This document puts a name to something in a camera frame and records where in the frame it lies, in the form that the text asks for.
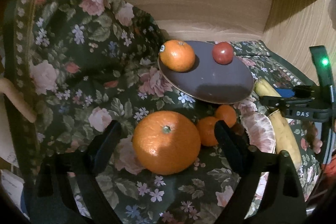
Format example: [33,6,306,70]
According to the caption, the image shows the yellow banana piece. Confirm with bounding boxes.
[254,78,281,97]
[268,110,302,170]

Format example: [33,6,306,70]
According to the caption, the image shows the red tomato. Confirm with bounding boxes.
[212,42,234,65]

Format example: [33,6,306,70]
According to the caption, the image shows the large orange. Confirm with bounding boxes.
[132,111,201,175]

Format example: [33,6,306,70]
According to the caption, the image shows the medium orange with sticker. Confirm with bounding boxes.
[159,40,195,72]

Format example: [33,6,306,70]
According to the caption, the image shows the person's hand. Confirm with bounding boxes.
[305,122,323,154]

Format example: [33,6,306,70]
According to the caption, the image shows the peeled grapefruit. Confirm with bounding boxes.
[240,112,276,153]

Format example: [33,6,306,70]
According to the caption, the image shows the small mandarin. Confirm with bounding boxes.
[215,105,237,127]
[197,117,219,147]

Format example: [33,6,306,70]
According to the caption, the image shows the white papers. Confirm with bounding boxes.
[1,158,25,213]

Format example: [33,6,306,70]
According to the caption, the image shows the dark purple round plate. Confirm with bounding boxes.
[158,40,255,105]

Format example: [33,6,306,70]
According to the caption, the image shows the floral dark green bedspread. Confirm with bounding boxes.
[0,0,324,224]

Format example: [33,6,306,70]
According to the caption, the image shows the beige curved handle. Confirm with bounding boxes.
[0,77,37,123]

